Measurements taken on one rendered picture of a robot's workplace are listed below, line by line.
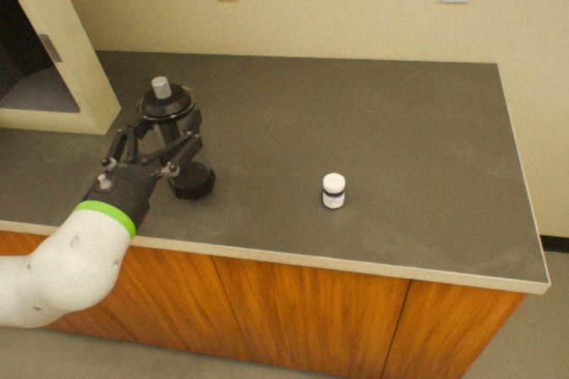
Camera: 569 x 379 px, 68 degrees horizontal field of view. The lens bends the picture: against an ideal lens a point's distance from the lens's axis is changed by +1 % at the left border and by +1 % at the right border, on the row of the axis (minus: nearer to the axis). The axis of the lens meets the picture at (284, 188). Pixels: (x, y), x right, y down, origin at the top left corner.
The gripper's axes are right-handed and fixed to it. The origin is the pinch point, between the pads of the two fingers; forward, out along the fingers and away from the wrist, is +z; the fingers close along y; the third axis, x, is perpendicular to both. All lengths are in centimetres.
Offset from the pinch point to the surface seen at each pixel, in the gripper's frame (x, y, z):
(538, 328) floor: 113, -109, 33
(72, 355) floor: 117, 71, -5
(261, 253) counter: 23.8, -18.1, -11.4
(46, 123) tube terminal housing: 17, 48, 18
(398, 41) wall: 11, -44, 61
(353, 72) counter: 17, -32, 51
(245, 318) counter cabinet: 67, -7, -4
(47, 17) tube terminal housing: -12.3, 31.6, 17.0
